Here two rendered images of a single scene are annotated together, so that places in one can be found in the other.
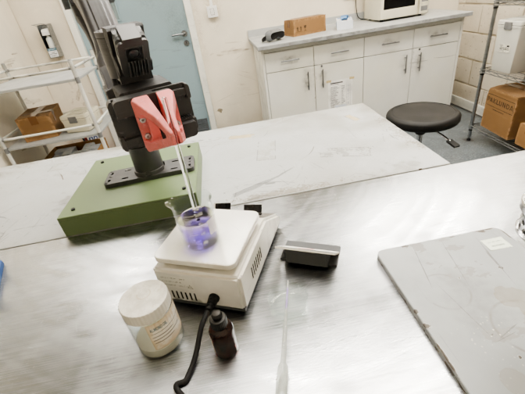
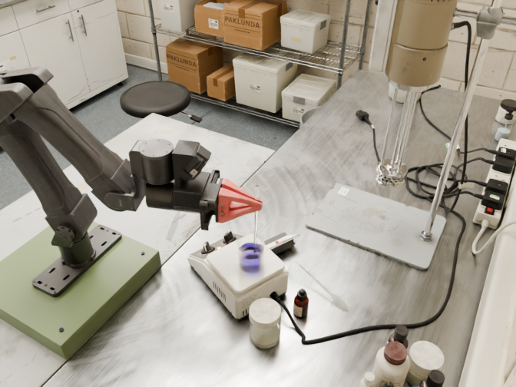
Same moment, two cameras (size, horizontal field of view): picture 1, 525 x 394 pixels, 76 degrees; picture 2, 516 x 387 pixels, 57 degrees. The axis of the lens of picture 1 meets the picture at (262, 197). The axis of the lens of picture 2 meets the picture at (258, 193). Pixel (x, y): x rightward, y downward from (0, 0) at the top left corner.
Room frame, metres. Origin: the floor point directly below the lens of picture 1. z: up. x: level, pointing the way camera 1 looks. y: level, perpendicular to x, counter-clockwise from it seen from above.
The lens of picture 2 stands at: (0.00, 0.62, 1.68)
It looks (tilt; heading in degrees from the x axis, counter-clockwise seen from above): 38 degrees down; 303
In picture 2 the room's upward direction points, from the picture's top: straight up
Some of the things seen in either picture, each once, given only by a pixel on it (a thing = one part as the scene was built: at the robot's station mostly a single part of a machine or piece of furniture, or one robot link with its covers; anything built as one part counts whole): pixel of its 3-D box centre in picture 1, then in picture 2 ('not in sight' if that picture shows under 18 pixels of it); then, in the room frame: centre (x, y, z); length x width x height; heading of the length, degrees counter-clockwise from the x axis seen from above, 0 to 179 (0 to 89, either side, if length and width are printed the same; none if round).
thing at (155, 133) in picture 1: (173, 123); (236, 198); (0.40, 0.09, 1.15); 0.09 x 0.07 x 0.07; 25
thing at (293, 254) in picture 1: (308, 247); (276, 240); (0.40, -0.06, 0.92); 0.09 x 0.06 x 0.04; 67
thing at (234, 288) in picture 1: (222, 246); (238, 269); (0.41, 0.07, 0.94); 0.22 x 0.13 x 0.08; 159
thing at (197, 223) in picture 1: (194, 220); (249, 254); (0.37, 0.09, 1.02); 0.06 x 0.05 x 0.08; 90
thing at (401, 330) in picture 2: not in sight; (397, 345); (0.07, 0.07, 0.94); 0.04 x 0.04 x 0.09
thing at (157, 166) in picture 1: (146, 157); (75, 246); (0.71, 0.24, 0.99); 0.20 x 0.07 x 0.08; 96
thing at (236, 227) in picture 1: (209, 234); (245, 262); (0.39, 0.08, 0.98); 0.12 x 0.12 x 0.01; 69
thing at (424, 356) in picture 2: not in sight; (422, 365); (0.01, 0.08, 0.93); 0.06 x 0.06 x 0.07
